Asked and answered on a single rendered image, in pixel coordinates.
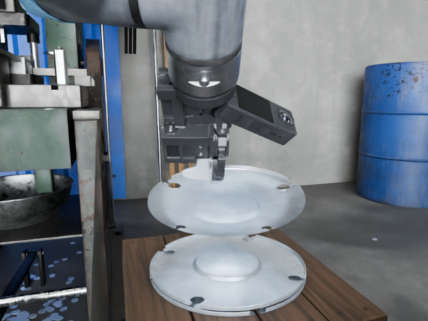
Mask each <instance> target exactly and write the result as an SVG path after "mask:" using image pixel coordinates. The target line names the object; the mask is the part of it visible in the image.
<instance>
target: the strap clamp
mask: <svg viewBox="0 0 428 321"><path fill-rule="evenodd" d="M32 73H33V74H34V75H38V76H55V69H52V68H32ZM68 76H73V81H74V85H82V86H84V87H96V83H95V81H94V79H93V78H92V77H91V76H89V72H88V69H68Z"/></svg>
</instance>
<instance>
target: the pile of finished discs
mask: <svg viewBox="0 0 428 321"><path fill-rule="evenodd" d="M149 269H150V279H152V280H151V283H152V285H153V287H154V289H155V290H156V291H157V293H158V294H159V295H160V296H162V297H163V298H164V299H165V300H167V301H169V302H170V303H172V304H174V305H176V306H178V307H180V308H183V309H185V310H189V311H193V312H196V313H200V314H204V315H213V316H220V317H242V316H249V315H255V313H254V311H250V310H254V309H258V308H260V310H258V312H259V313H260V314H261V313H266V312H269V311H273V310H275V309H278V308H281V307H282V306H285V305H286V304H288V303H290V302H291V301H293V300H294V299H295V298H296V297H297V296H298V295H299V294H300V293H301V292H302V290H303V288H304V286H305V283H306V266H305V263H304V261H303V260H302V258H301V257H300V256H299V254H298V253H296V252H295V251H294V250H293V249H291V248H290V247H288V246H287V245H284V244H283V243H280V242H279V241H276V240H273V239H271V238H267V237H264V236H259V235H255V237H254V236H252V237H251V238H249V237H248V236H247V235H246V236H228V237H221V236H203V235H198V234H195V235H191V236H187V237H184V238H180V239H178V240H175V241H173V242H171V243H169V244H167V245H166V248H165V249H163V252H162V251H160V252H159V251H158V252H157V253H156V254H155V255H154V256H153V257H152V259H151V262H150V267H149Z"/></svg>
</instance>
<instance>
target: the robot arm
mask: <svg viewBox="0 0 428 321"><path fill-rule="evenodd" d="M19 1H20V5H21V7H23V9H24V10H25V11H27V12H29V13H30V14H32V15H34V16H37V17H42V18H50V19H52V20H55V21H58V22H62V23H67V24H74V23H79V22H81V23H88V24H100V25H112V26H119V27H131V28H138V29H155V30H163V31H164V40H165V45H166V53H167V60H168V68H159V71H158V82H157V89H156V91H157V99H160V101H161V106H162V134H161V140H162V147H163V151H164V158H165V162H166V163H180V164H195V163H196V160H197V163H196V165H195V166H194V167H191V168H187V169H184V170H183V171H182V176H183V177H185V178H190V179H196V180H206V181H209V182H211V184H218V183H220V182H221V181H223V179H224V175H225V157H228V156H229V129H230V128H231V127H232V124H234V125H236V126H238V127H241V128H243V129H246V130H248V131H250V132H252V133H255V134H258V135H259V136H262V137H264V138H267V139H269V140H271V141H274V142H276V143H278V144H281V145H285V144H286V143H288V142H289V141H290V140H291V139H292V138H293V137H295V136H296V135H297V131H296V127H295V123H294V118H293V116H292V112H291V111H290V110H288V109H286V108H284V107H282V106H280V105H278V104H276V103H273V102H271V101H269V100H267V99H265V98H263V97H261V96H259V95H257V94H255V93H253V92H251V91H249V90H247V89H245V88H243V87H241V86H239V85H237V84H236V83H237V81H238V78H239V69H240V62H241V51H242V41H243V30H244V24H245V13H246V2H247V0H19ZM165 122H168V124H165ZM164 128H165V130H164ZM166 149H167V150H166ZM167 153H168V154H167ZM210 163H211V166H210Z"/></svg>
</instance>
